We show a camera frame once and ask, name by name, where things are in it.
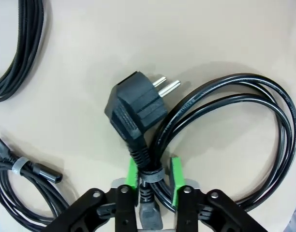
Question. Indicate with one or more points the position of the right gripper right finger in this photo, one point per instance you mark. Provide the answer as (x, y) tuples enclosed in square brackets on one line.
[(191, 207)]

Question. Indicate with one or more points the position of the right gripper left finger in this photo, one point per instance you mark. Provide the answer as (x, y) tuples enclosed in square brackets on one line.
[(123, 205)]

